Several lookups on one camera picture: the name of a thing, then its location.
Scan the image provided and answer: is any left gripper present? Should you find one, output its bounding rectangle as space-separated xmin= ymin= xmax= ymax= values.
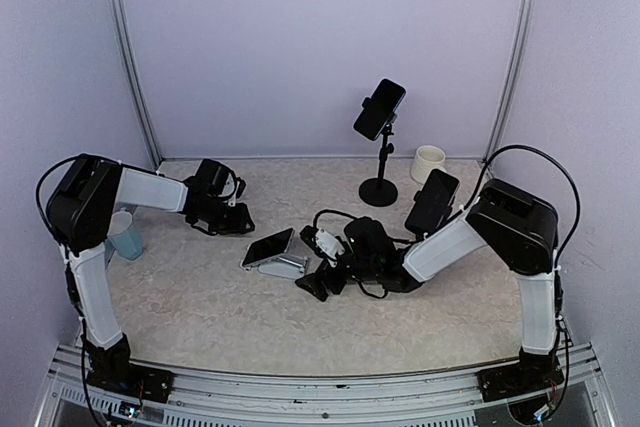
xmin=196 ymin=197 xmax=255 ymax=235

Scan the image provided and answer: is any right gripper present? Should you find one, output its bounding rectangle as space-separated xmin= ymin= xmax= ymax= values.
xmin=294 ymin=242 xmax=379 ymax=302

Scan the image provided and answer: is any white folding phone stand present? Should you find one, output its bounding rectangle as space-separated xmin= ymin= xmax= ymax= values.
xmin=258 ymin=254 xmax=309 ymax=280

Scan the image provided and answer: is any short black phone stand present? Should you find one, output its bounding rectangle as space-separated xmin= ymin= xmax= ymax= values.
xmin=404 ymin=188 xmax=452 ymax=237

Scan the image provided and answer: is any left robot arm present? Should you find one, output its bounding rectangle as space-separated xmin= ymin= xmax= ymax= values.
xmin=36 ymin=153 xmax=255 ymax=392

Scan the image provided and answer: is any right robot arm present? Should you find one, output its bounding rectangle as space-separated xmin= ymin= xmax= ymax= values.
xmin=295 ymin=169 xmax=567 ymax=391

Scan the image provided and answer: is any tall black phone stand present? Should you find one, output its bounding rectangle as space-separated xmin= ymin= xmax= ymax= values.
xmin=358 ymin=112 xmax=398 ymax=207

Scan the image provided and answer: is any blue phone on tall stand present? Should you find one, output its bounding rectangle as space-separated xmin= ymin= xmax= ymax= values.
xmin=353 ymin=79 xmax=406 ymax=141

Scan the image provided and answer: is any teal mug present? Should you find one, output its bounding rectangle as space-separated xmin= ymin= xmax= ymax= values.
xmin=107 ymin=210 xmax=144 ymax=261

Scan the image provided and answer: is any cream mug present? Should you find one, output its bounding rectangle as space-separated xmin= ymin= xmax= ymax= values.
xmin=410 ymin=145 xmax=447 ymax=184

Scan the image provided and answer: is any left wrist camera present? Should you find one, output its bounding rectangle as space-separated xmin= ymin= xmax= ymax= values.
xmin=218 ymin=171 xmax=246 ymax=207

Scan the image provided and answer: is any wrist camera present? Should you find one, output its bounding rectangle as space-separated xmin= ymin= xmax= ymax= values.
xmin=300 ymin=225 xmax=346 ymax=266
xmin=218 ymin=171 xmax=246 ymax=207

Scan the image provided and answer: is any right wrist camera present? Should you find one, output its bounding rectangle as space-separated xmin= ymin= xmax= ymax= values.
xmin=300 ymin=225 xmax=346 ymax=266

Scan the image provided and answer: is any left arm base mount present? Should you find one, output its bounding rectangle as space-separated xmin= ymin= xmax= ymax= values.
xmin=87 ymin=364 xmax=174 ymax=404

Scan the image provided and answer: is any aluminium front rail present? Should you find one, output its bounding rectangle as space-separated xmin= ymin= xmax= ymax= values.
xmin=27 ymin=343 xmax=623 ymax=426

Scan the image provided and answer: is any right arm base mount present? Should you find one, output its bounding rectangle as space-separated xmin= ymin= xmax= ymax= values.
xmin=477 ymin=351 xmax=564 ymax=402

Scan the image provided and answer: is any left aluminium corner post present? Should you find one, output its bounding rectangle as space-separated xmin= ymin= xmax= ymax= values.
xmin=109 ymin=0 xmax=164 ymax=168

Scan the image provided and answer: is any aluminium corner post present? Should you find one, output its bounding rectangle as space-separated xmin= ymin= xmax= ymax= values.
xmin=109 ymin=0 xmax=164 ymax=168
xmin=483 ymin=0 xmax=535 ymax=162

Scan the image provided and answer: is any right aluminium corner post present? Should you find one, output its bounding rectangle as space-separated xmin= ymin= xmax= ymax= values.
xmin=483 ymin=0 xmax=535 ymax=162

